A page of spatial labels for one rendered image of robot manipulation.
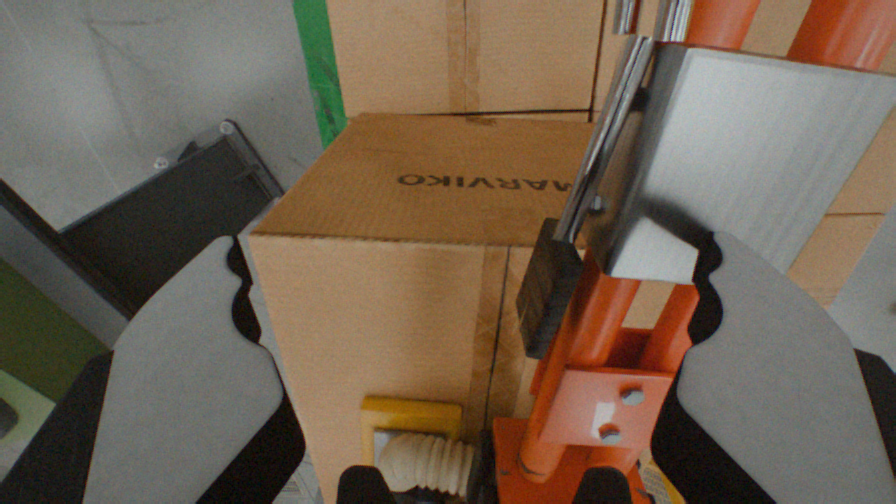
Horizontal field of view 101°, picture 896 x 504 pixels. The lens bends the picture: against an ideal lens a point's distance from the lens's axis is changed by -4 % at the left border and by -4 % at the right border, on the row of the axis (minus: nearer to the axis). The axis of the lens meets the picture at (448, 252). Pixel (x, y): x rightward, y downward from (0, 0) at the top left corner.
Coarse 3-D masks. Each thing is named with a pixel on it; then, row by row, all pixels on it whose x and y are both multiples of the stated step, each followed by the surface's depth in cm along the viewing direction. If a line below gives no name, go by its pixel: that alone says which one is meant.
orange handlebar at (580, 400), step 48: (720, 0) 9; (816, 0) 10; (864, 0) 9; (816, 48) 10; (864, 48) 9; (576, 288) 15; (624, 288) 14; (576, 336) 15; (624, 336) 18; (672, 336) 15; (576, 384) 16; (624, 384) 16; (528, 432) 20; (576, 432) 17; (624, 432) 17
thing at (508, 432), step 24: (480, 432) 24; (504, 432) 23; (480, 456) 23; (504, 456) 22; (576, 456) 22; (480, 480) 24; (504, 480) 20; (528, 480) 21; (552, 480) 21; (576, 480) 21
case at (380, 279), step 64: (384, 128) 55; (448, 128) 56; (512, 128) 57; (576, 128) 59; (320, 192) 36; (384, 192) 36; (448, 192) 37; (512, 192) 37; (256, 256) 30; (320, 256) 30; (384, 256) 30; (448, 256) 29; (512, 256) 29; (320, 320) 33; (384, 320) 33; (448, 320) 33; (512, 320) 33; (640, 320) 32; (320, 384) 38; (384, 384) 38; (448, 384) 37; (512, 384) 37; (320, 448) 44
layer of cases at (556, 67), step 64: (384, 0) 54; (448, 0) 54; (512, 0) 54; (576, 0) 54; (768, 0) 53; (384, 64) 59; (448, 64) 58; (512, 64) 58; (576, 64) 58; (832, 256) 75
